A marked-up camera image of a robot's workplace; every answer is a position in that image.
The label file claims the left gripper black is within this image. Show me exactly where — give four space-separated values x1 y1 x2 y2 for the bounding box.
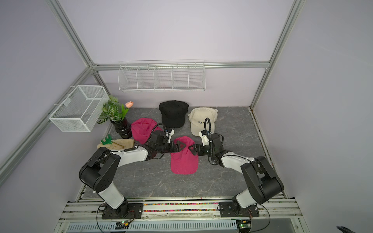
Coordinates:
156 140 186 153

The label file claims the pink cap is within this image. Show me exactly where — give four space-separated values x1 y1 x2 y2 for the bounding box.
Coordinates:
131 117 157 145
170 136 199 175

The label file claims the black cap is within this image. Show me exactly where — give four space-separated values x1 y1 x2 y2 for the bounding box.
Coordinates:
158 100 189 128

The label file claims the cream cap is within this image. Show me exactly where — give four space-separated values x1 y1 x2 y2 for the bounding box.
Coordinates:
188 107 218 136

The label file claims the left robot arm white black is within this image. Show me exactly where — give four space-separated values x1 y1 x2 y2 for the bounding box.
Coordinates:
79 123 187 219

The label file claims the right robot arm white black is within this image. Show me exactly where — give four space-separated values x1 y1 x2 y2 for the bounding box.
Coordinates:
189 117 284 209

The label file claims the black plant pot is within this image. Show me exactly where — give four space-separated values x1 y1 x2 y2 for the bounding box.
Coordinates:
110 118 133 139

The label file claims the pink tulip flower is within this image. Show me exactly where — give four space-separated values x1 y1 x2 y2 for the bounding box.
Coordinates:
125 102 134 108

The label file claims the small green toy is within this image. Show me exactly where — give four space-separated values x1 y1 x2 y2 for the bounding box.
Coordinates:
101 134 112 145

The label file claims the green artificial plant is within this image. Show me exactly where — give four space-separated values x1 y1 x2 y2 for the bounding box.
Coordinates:
97 95 129 124

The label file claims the green circuit board right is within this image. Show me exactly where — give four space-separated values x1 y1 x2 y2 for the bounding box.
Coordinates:
236 220 252 232

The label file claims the green circuit board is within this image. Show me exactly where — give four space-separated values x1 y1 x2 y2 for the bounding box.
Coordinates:
236 220 252 232
115 221 129 230

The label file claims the green circuit board left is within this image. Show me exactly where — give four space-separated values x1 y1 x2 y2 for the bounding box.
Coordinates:
115 221 129 230

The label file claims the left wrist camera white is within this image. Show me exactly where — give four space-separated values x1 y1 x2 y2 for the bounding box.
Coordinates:
165 129 175 143

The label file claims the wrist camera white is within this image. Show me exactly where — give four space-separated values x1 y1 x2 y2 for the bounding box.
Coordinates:
165 129 175 143
199 130 209 146

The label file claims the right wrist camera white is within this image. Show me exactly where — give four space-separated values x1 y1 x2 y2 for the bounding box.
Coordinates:
199 130 209 146

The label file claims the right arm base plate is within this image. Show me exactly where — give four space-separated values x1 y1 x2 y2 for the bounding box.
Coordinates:
217 202 259 218

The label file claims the long white wire shelf basket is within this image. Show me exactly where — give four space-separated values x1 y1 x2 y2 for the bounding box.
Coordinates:
118 60 206 92

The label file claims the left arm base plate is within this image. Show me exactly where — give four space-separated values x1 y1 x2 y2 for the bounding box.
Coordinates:
102 203 144 219

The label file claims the white slotted cable duct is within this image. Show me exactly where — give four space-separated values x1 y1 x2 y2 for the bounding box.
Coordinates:
66 220 238 233

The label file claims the white wire cube basket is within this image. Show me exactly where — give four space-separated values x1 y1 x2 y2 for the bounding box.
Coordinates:
49 85 109 133

